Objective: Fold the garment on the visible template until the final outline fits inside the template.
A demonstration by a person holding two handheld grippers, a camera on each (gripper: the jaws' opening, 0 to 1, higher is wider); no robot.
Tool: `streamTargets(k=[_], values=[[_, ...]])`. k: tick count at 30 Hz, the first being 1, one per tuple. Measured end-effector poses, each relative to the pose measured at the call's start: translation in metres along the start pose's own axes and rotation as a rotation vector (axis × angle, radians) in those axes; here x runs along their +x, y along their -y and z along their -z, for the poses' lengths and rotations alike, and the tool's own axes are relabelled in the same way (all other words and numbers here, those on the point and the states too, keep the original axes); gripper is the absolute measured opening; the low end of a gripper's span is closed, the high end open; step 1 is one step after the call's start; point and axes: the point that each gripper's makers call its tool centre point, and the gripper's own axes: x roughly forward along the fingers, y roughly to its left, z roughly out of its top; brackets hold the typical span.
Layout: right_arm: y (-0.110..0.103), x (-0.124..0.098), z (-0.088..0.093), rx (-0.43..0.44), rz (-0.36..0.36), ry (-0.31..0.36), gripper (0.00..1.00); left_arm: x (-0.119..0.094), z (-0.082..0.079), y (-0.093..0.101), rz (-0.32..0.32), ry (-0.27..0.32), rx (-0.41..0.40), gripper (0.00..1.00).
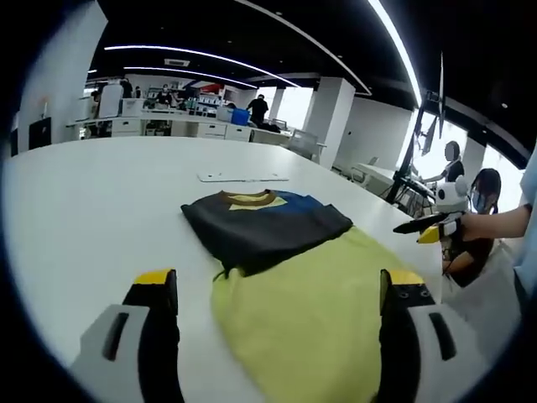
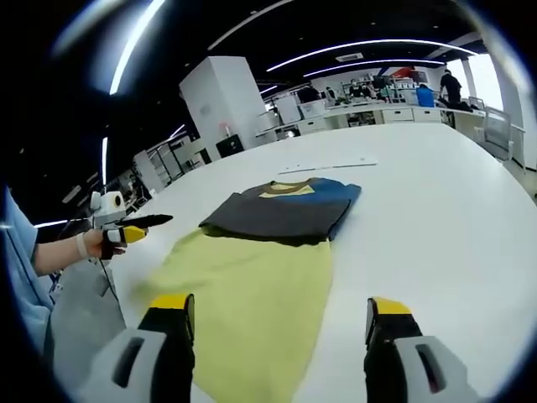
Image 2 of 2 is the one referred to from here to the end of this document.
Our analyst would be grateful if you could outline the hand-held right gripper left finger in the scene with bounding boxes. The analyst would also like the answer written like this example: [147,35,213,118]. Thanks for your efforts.
[77,292,196,403]

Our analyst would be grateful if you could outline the white box appliance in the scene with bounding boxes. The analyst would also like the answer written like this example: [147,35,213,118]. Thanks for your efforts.
[276,95,301,125]

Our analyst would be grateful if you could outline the white office chair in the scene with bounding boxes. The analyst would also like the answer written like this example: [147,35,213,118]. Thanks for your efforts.
[482,107,515,160]

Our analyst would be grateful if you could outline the black cabinet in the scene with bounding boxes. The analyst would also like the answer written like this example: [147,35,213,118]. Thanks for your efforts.
[216,133,244,159]

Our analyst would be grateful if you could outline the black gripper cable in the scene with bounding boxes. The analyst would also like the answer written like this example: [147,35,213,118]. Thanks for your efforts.
[98,257,127,325]

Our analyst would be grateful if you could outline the white metal cabinet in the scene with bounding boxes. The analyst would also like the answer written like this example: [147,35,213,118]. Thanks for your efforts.
[133,149,163,191]

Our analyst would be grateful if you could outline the person's left hand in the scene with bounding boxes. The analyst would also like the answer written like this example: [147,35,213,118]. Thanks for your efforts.
[82,229,112,259]

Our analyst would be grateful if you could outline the long white workbench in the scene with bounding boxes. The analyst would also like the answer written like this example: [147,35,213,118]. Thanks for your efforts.
[255,102,475,138]

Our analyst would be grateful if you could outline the white square pillar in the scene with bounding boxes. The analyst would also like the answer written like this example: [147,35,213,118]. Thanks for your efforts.
[179,56,278,159]

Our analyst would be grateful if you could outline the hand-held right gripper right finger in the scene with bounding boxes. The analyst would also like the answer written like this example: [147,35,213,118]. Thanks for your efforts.
[362,296,480,403]

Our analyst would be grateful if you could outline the person in light blue shirt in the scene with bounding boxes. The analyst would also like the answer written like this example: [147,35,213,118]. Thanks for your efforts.
[3,188,55,362]

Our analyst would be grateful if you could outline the person's grey trousers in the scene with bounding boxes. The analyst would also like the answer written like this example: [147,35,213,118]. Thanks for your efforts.
[41,259,127,379]

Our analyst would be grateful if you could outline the yellow blue grey garment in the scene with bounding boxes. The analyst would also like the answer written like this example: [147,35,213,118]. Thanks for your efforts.
[133,178,362,402]

